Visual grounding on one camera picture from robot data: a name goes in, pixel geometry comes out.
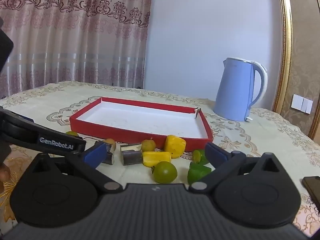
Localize beige embroidered tablecloth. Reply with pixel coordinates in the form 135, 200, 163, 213
0, 80, 320, 230

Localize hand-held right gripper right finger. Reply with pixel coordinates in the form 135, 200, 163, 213
189, 142, 288, 194

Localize white wall switch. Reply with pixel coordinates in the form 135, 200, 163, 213
291, 94, 313, 114

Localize long yellow pepper piece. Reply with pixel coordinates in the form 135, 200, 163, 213
142, 151, 172, 167

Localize red shallow box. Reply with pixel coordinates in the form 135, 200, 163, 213
69, 96, 213, 150

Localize pink patterned curtain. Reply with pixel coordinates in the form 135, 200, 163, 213
0, 0, 154, 99

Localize longan with short stem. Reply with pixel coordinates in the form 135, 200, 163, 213
141, 137, 156, 152

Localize green cucumber piece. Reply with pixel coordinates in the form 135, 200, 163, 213
192, 149, 209, 165
187, 162, 212, 184

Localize longan with long stem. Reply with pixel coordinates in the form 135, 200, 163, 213
103, 138, 117, 153

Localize black smartphone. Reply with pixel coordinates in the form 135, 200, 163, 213
302, 176, 320, 207

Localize person's left hand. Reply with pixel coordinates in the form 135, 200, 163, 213
0, 165, 11, 183

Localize chunky yellow pepper piece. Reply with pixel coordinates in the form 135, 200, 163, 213
164, 135, 187, 159

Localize golden curved frame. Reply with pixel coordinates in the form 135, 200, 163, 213
272, 0, 293, 113

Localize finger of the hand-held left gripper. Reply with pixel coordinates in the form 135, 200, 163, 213
37, 126, 87, 153

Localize light blue electric kettle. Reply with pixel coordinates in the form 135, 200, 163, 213
213, 57, 268, 122

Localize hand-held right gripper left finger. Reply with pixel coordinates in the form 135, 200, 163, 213
27, 141, 124, 193

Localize split dark sugarcane piece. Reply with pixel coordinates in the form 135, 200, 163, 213
119, 143, 143, 166

